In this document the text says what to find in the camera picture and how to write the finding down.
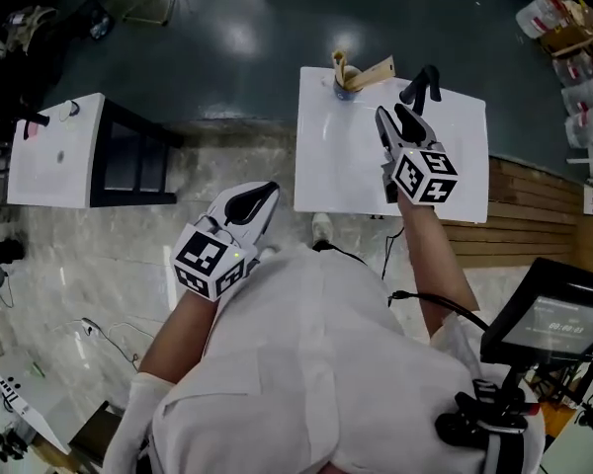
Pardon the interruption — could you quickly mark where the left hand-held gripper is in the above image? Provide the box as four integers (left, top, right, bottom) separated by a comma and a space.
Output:
170, 181, 282, 303

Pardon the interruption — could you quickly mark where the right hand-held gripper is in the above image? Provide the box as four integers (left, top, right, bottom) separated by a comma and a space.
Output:
375, 102, 461, 207

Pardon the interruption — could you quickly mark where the beige paper strip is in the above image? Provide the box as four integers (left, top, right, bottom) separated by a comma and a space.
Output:
345, 55, 396, 93
331, 49, 350, 91

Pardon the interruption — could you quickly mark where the person's right forearm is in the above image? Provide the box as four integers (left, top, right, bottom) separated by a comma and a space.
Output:
397, 193, 480, 345

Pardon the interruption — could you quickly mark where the person's left forearm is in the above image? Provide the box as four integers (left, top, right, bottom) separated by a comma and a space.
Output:
138, 291, 223, 384

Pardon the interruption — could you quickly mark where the black faucet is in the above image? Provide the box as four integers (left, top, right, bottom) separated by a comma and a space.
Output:
399, 64, 444, 118

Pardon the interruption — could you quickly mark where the wooden plank platform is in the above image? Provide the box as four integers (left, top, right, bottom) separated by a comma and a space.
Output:
442, 155, 587, 269

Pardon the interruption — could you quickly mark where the person's white shirt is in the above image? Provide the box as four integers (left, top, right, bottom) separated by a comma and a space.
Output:
101, 249, 545, 474

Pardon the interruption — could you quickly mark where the clear plastic water bottle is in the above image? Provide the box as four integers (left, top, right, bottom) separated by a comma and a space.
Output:
552, 51, 593, 86
565, 109, 593, 150
516, 0, 569, 37
560, 81, 593, 116

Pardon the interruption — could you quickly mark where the cardboard box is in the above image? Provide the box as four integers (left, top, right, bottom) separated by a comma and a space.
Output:
541, 0, 593, 56

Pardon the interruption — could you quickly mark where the black monitor screen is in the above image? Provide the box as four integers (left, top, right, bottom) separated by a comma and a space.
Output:
479, 258, 593, 369

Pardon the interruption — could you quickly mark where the beige garment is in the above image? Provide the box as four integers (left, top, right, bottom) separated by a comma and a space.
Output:
4, 6, 58, 53

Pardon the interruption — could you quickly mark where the white panel with black buttons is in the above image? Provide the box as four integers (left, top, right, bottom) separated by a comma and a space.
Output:
0, 362, 73, 456

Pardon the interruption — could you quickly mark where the thin black cable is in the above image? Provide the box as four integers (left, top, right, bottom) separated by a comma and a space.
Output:
380, 225, 406, 280

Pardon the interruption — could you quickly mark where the thick black cable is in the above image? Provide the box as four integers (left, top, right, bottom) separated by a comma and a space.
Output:
387, 288, 490, 333

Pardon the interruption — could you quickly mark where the white floor cable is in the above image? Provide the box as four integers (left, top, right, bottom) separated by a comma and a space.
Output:
97, 320, 140, 364

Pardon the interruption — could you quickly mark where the black clamp mount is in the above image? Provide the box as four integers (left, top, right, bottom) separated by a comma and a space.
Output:
434, 377, 543, 448

